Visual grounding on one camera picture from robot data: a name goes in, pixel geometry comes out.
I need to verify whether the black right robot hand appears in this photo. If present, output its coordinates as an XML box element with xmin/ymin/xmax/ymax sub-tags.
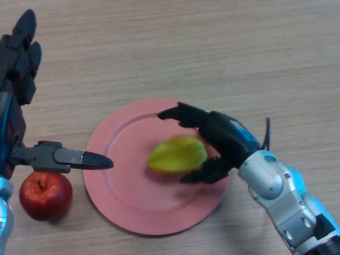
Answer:
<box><xmin>157</xmin><ymin>102</ymin><xmax>262</xmax><ymax>184</ymax></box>

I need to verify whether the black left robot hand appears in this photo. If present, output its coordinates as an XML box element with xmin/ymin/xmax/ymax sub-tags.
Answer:
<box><xmin>0</xmin><ymin>9</ymin><xmax>114</xmax><ymax>181</ymax></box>

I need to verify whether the yellow starfruit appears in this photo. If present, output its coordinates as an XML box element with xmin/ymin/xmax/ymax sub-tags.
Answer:
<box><xmin>148</xmin><ymin>135</ymin><xmax>208</xmax><ymax>175</ymax></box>

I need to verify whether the pink round plate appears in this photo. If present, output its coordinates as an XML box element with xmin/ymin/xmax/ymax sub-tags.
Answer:
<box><xmin>83</xmin><ymin>98</ymin><xmax>230</xmax><ymax>236</ymax></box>

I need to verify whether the red apple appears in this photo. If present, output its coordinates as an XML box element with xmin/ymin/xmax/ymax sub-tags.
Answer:
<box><xmin>19</xmin><ymin>172</ymin><xmax>73</xmax><ymax>222</ymax></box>

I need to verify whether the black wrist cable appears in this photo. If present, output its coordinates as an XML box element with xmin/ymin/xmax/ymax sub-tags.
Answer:
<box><xmin>261</xmin><ymin>117</ymin><xmax>271</xmax><ymax>152</ymax></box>

